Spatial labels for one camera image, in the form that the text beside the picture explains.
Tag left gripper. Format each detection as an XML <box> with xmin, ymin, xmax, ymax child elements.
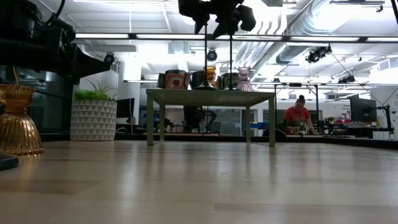
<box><xmin>42</xmin><ymin>17</ymin><xmax>112</xmax><ymax>80</ymax></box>

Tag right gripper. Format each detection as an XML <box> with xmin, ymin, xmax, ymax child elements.
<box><xmin>193</xmin><ymin>0</ymin><xmax>257</xmax><ymax>40</ymax></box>

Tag amber glass candle holder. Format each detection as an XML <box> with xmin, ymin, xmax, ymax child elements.
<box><xmin>203</xmin><ymin>65</ymin><xmax>219</xmax><ymax>90</ymax></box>
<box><xmin>0</xmin><ymin>83</ymin><xmax>45</xmax><ymax>156</ymax></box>

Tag black candlestick holder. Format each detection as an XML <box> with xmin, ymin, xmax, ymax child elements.
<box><xmin>223</xmin><ymin>33</ymin><xmax>241</xmax><ymax>91</ymax></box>
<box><xmin>0</xmin><ymin>151</ymin><xmax>19</xmax><ymax>172</ymax></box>
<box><xmin>194</xmin><ymin>23</ymin><xmax>219</xmax><ymax>91</ymax></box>

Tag pink glass candle holder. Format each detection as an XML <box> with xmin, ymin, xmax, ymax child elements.
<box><xmin>235</xmin><ymin>67</ymin><xmax>254</xmax><ymax>92</ymax></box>

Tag red heart mug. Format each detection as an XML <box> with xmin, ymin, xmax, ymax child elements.
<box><xmin>157</xmin><ymin>69</ymin><xmax>190</xmax><ymax>90</ymax></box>

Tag black computer monitor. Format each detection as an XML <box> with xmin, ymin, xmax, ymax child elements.
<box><xmin>349</xmin><ymin>94</ymin><xmax>378</xmax><ymax>123</ymax></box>
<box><xmin>116</xmin><ymin>97</ymin><xmax>136</xmax><ymax>119</ymax></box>

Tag succulent in white pot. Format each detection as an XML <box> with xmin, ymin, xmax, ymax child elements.
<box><xmin>70</xmin><ymin>79</ymin><xmax>118</xmax><ymax>142</ymax></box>

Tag long ceiling light bar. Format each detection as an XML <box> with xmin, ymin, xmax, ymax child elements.
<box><xmin>74</xmin><ymin>32</ymin><xmax>398</xmax><ymax>44</ymax></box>

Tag green perforated metal shelf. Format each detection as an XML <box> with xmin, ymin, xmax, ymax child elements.
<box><xmin>145</xmin><ymin>88</ymin><xmax>277</xmax><ymax>147</ymax></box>

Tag black ceiling spotlight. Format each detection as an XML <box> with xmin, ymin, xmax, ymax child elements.
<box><xmin>305</xmin><ymin>45</ymin><xmax>333</xmax><ymax>64</ymax></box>

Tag person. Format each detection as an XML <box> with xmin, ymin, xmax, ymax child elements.
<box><xmin>282</xmin><ymin>95</ymin><xmax>315</xmax><ymax>135</ymax></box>

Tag black ceiling track lights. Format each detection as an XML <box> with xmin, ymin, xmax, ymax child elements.
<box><xmin>338</xmin><ymin>74</ymin><xmax>356</xmax><ymax>85</ymax></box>

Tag black background desk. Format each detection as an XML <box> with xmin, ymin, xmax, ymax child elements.
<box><xmin>334</xmin><ymin>126</ymin><xmax>395</xmax><ymax>140</ymax></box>

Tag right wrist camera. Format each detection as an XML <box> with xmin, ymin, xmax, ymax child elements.
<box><xmin>178</xmin><ymin>0</ymin><xmax>212</xmax><ymax>19</ymax></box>

